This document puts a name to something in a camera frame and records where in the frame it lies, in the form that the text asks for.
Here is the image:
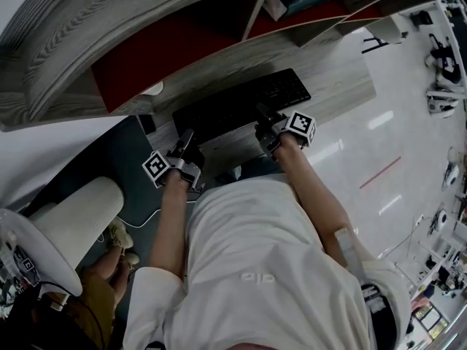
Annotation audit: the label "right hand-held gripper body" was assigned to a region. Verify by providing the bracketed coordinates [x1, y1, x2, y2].
[254, 109, 318, 162]

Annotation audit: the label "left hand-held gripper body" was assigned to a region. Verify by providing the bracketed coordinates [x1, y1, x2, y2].
[141, 144, 206, 197]

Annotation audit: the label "black keyboard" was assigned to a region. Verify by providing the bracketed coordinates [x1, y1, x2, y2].
[171, 67, 312, 147]

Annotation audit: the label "person's left forearm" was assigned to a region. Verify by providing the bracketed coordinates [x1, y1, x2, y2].
[147, 171, 200, 282]

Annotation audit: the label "person's right forearm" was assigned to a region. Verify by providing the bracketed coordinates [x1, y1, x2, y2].
[278, 133, 354, 254]

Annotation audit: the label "dark blue trousers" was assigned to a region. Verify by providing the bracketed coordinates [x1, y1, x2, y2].
[215, 154, 286, 187]

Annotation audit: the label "black flat phone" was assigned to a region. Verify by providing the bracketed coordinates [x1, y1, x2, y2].
[137, 113, 158, 136]

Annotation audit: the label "white rounded gadget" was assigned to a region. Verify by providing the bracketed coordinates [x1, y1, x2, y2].
[141, 81, 166, 97]

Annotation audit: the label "grey wooden table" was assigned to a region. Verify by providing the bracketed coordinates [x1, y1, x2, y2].
[135, 55, 378, 176]

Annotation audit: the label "white box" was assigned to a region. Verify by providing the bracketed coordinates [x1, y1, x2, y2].
[263, 0, 290, 22]

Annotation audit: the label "white shirt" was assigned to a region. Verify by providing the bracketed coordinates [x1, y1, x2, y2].
[123, 178, 412, 350]

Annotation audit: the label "white chair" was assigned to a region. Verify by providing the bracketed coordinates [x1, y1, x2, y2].
[360, 15, 404, 55]

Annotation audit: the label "grey wooden shelf unit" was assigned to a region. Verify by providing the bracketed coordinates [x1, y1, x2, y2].
[0, 0, 444, 133]

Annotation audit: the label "white robot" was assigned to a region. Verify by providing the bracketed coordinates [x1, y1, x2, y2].
[424, 33, 465, 88]
[442, 146, 462, 190]
[425, 88, 462, 120]
[430, 209, 451, 235]

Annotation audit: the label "black body-worn device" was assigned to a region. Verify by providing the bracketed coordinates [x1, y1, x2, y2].
[359, 281, 401, 350]

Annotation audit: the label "cluttered storage rack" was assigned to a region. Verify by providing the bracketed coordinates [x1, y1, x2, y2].
[395, 209, 467, 350]

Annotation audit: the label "white cable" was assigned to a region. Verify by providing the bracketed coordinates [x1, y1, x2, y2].
[117, 207, 163, 230]

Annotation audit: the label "white round pedestal table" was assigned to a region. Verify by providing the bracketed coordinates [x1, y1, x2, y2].
[0, 176, 126, 299]

